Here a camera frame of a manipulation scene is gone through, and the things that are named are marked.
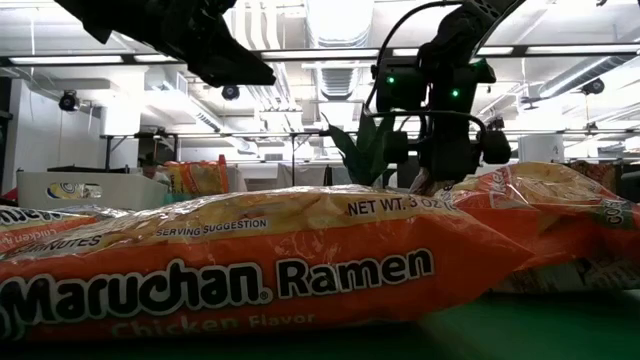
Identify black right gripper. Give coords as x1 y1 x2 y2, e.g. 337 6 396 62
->
372 54 514 184

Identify silver ventilation duct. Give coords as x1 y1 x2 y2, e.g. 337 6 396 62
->
305 0 375 101

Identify green snake plant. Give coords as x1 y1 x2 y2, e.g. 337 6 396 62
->
321 110 399 188

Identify blue Maruchan noodle packet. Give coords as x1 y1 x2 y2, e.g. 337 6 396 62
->
46 181 104 200

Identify orange patterned tapestry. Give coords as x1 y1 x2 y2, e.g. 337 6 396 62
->
564 159 624 194

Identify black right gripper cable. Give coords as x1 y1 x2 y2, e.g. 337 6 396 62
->
364 0 489 134

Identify overhead LED light bar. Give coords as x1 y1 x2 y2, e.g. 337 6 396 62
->
0 43 640 69

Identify person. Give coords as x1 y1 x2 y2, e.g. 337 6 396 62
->
139 157 171 184

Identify orange Maruchan noodle packet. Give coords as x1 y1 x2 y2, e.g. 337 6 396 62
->
0 203 132 254
0 184 535 344
163 153 231 197
434 160 640 296

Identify white bin with handle holes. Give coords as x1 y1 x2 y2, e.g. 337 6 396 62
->
16 169 170 211

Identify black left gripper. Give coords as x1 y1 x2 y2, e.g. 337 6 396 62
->
54 0 277 89

